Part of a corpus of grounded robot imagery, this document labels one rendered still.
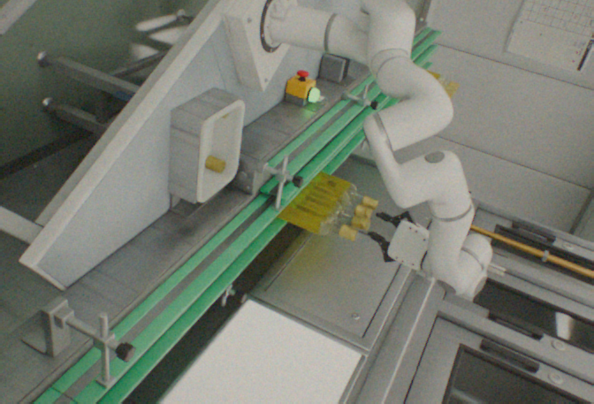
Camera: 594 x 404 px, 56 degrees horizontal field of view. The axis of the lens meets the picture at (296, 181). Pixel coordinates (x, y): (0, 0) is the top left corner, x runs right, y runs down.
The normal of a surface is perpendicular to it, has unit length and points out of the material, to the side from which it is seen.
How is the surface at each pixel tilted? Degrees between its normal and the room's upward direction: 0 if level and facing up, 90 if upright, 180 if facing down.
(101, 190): 0
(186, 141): 90
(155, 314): 90
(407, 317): 90
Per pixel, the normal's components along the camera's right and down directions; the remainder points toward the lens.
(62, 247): 0.89, 0.36
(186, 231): 0.16, -0.83
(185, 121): -0.44, 0.43
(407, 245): -0.62, -0.07
